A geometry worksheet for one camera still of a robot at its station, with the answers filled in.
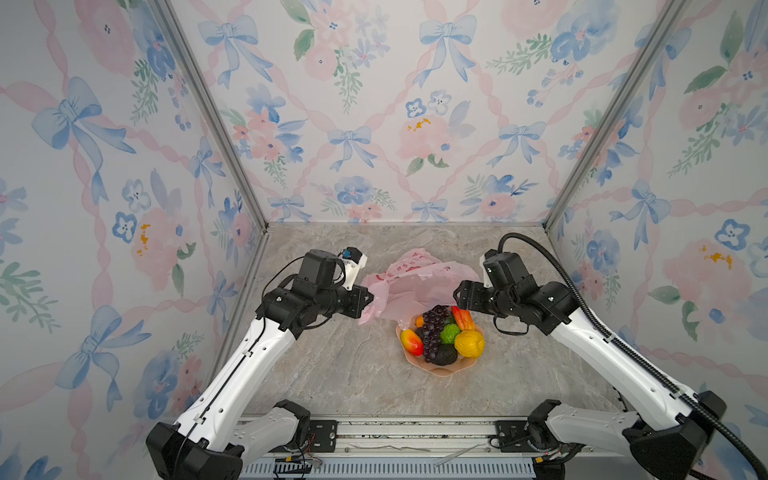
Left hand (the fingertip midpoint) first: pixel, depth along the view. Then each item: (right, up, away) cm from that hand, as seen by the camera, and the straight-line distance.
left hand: (373, 295), depth 71 cm
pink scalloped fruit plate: (+24, -20, +11) cm, 33 cm away
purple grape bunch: (+16, -10, +13) cm, 23 cm away
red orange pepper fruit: (+25, -9, +15) cm, 31 cm away
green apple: (+21, -13, +14) cm, 28 cm away
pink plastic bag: (+11, 0, +29) cm, 31 cm away
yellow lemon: (+25, -14, +8) cm, 30 cm away
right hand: (+23, 0, +4) cm, 23 cm away
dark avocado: (+19, -17, +10) cm, 28 cm away
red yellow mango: (+10, -14, +11) cm, 20 cm away
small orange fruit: (+13, -10, +17) cm, 24 cm away
